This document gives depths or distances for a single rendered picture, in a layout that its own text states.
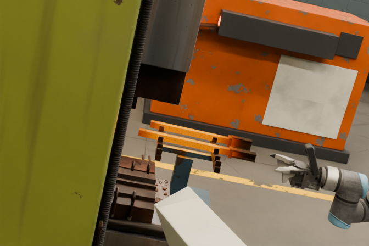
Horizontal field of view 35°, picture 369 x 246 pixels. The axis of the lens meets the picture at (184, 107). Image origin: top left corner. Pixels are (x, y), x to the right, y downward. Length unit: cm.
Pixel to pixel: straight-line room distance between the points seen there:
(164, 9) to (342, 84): 408
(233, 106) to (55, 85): 415
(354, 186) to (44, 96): 143
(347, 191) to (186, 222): 125
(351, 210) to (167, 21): 123
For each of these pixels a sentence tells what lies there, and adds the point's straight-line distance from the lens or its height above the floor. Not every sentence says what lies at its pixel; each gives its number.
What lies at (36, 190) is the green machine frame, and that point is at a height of 114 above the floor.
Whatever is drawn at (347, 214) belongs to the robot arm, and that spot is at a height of 81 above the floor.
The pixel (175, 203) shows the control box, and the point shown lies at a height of 118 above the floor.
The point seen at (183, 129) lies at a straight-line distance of 227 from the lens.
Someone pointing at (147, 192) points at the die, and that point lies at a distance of 160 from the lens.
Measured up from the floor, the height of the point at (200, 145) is 94.
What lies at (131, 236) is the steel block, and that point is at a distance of 153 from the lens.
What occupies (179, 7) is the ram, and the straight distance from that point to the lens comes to 133.
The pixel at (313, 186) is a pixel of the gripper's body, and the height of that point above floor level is 88.
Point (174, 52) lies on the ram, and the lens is 134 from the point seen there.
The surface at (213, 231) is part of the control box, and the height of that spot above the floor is 119.
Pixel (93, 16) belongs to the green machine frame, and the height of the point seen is 150.
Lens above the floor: 168
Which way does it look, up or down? 17 degrees down
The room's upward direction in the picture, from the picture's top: 13 degrees clockwise
